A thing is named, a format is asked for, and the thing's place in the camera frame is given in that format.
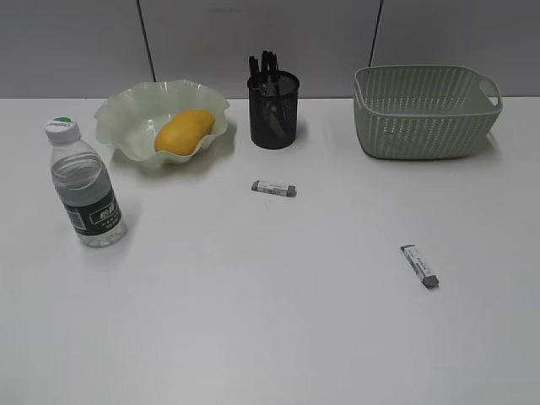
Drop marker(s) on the grey eraser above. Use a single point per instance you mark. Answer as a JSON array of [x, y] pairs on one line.
[[423, 271], [274, 188]]

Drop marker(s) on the yellow mango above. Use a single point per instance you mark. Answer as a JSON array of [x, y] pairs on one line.
[[182, 134]]

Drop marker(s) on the black marker pen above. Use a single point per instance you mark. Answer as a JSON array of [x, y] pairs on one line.
[[274, 71], [254, 82], [266, 62]]

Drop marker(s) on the clear water bottle green label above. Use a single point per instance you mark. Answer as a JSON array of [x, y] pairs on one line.
[[83, 185]]

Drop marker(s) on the black mesh pen holder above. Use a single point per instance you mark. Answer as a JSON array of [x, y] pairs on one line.
[[273, 112]]

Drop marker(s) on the pale green woven basket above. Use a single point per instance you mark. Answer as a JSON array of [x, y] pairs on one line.
[[423, 112]]

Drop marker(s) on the pale green wavy plate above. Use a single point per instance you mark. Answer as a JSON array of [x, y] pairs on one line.
[[130, 121]]

